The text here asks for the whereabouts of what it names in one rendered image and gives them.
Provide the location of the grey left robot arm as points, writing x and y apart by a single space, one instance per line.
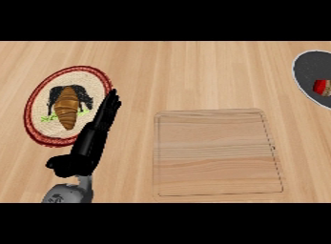
68 192

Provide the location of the pale wooden cutting board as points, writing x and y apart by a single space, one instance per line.
216 152

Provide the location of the round red-rimmed woven placemat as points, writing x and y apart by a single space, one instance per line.
84 79

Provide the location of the brown croissant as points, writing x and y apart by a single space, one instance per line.
66 108

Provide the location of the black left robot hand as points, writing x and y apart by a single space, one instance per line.
93 139

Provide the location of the dark grey round pan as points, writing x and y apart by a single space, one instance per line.
315 66

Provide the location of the red-wrapped cupcake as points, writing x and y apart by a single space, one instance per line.
323 87

